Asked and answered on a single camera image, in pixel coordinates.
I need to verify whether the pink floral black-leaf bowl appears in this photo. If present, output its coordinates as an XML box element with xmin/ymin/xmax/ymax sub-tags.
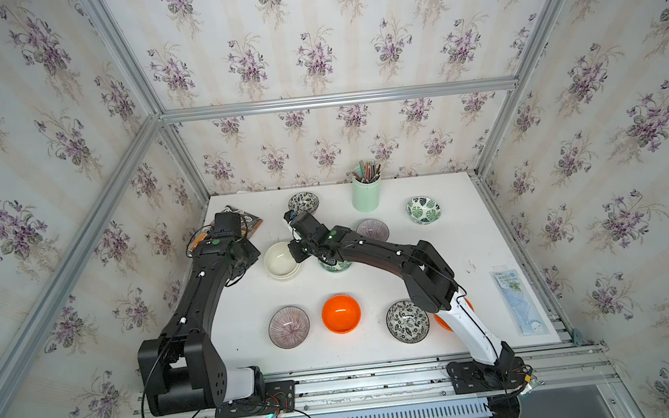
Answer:
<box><xmin>287</xmin><ymin>191</ymin><xmax>320</xmax><ymax>217</ymax></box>

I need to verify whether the cream white bowl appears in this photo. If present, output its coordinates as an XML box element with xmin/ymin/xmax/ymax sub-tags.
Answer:
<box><xmin>264</xmin><ymin>241</ymin><xmax>300</xmax><ymax>281</ymax></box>

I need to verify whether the purple striped bowl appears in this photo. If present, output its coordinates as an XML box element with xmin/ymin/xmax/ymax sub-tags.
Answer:
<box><xmin>268</xmin><ymin>306</ymin><xmax>310</xmax><ymax>350</ymax></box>
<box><xmin>356</xmin><ymin>218</ymin><xmax>390</xmax><ymax>242</ymax></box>

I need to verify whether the green leaf pattern bowl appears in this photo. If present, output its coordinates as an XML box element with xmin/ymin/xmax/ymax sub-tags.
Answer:
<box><xmin>406</xmin><ymin>196</ymin><xmax>442</xmax><ymax>225</ymax></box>

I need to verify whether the black white floral bowl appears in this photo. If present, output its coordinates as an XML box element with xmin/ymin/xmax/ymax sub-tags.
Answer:
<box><xmin>386</xmin><ymin>299</ymin><xmax>430</xmax><ymax>345</ymax></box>

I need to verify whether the orange plastic bowl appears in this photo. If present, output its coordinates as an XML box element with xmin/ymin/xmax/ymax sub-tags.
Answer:
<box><xmin>433</xmin><ymin>297</ymin><xmax>475</xmax><ymax>332</ymax></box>
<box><xmin>321</xmin><ymin>295</ymin><xmax>362</xmax><ymax>334</ymax></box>

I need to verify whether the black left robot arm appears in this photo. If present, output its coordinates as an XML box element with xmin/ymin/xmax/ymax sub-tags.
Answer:
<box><xmin>137</xmin><ymin>237</ymin><xmax>267</xmax><ymax>417</ymax></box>

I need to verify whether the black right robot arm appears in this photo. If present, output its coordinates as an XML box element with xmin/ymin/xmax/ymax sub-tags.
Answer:
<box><xmin>288</xmin><ymin>215</ymin><xmax>516</xmax><ymax>371</ymax></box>

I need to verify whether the yellow illustrated children's book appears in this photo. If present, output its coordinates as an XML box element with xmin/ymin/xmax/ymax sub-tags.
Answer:
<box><xmin>223</xmin><ymin>205</ymin><xmax>263</xmax><ymax>238</ymax></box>

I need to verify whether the mint green pencil cup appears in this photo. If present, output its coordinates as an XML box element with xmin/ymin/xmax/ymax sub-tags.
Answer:
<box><xmin>352</xmin><ymin>177</ymin><xmax>380</xmax><ymax>213</ymax></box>

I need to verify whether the coloured pencils bundle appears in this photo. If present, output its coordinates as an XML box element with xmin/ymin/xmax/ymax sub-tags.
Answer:
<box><xmin>351</xmin><ymin>160</ymin><xmax>382</xmax><ymax>184</ymax></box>

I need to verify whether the clear packaged ruler set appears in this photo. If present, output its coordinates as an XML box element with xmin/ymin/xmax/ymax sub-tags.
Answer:
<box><xmin>491</xmin><ymin>269</ymin><xmax>548</xmax><ymax>337</ymax></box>

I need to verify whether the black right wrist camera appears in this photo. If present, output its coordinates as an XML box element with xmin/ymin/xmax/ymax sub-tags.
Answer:
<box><xmin>283</xmin><ymin>210</ymin><xmax>324</xmax><ymax>239</ymax></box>

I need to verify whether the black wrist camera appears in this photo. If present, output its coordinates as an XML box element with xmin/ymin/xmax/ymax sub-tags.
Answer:
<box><xmin>283</xmin><ymin>210</ymin><xmax>324</xmax><ymax>239</ymax></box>
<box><xmin>210</xmin><ymin>211</ymin><xmax>243</xmax><ymax>239</ymax></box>

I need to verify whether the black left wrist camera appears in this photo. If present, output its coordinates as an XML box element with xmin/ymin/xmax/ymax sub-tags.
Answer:
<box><xmin>210</xmin><ymin>211</ymin><xmax>243</xmax><ymax>239</ymax></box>

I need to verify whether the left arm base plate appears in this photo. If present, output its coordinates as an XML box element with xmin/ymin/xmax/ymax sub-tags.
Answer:
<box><xmin>214</xmin><ymin>380</ymin><xmax>296</xmax><ymax>418</ymax></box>

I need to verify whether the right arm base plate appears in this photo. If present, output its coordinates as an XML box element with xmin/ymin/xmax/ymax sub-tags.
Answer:
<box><xmin>446</xmin><ymin>354</ymin><xmax>533</xmax><ymax>395</ymax></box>

